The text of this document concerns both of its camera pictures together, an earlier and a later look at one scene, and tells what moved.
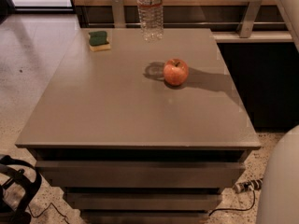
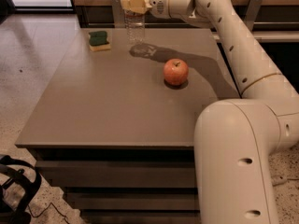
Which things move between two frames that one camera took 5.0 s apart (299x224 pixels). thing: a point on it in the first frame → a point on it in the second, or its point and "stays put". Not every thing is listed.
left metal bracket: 119,10 stays put
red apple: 176,72 stays put
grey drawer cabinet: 127,147 stays put
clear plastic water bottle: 150,11 → 135,22
